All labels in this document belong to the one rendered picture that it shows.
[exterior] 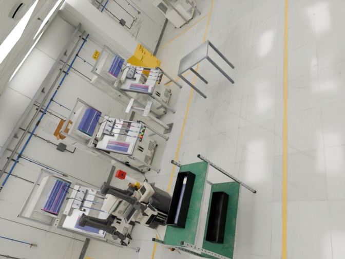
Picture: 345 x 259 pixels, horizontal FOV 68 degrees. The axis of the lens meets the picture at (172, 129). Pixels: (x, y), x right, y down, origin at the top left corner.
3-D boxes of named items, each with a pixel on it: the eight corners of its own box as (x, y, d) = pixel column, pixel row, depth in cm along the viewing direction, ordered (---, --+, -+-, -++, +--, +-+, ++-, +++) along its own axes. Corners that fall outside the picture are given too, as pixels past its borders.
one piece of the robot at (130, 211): (132, 220, 336) (119, 215, 325) (144, 203, 335) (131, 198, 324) (135, 228, 322) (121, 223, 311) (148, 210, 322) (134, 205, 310)
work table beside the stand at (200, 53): (234, 82, 468) (206, 55, 427) (205, 98, 513) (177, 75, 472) (234, 66, 493) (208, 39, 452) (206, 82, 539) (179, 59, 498)
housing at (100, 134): (110, 119, 518) (109, 116, 505) (101, 141, 494) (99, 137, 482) (107, 119, 519) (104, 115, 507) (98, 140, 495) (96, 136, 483)
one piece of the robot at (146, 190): (154, 222, 414) (112, 205, 371) (174, 195, 412) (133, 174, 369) (162, 236, 385) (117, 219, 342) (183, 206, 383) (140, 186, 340)
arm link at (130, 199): (105, 182, 279) (99, 190, 280) (106, 185, 274) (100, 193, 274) (136, 196, 300) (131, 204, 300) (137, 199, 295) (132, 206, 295)
